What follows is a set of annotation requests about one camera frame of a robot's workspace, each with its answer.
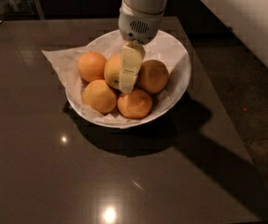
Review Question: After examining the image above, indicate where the orange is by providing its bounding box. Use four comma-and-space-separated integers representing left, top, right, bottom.
136, 60, 169, 94
104, 52, 120, 89
117, 89, 152, 119
82, 79, 117, 114
78, 51, 106, 82

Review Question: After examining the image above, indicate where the white paper liner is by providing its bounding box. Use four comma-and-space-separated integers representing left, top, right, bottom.
41, 22, 184, 130

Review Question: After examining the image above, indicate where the white bowl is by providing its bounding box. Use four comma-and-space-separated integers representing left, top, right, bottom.
64, 26, 192, 130

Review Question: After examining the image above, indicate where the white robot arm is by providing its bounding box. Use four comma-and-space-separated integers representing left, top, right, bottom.
119, 0, 168, 93

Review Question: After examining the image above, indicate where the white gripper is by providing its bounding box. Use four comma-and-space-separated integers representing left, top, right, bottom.
119, 0, 164, 93

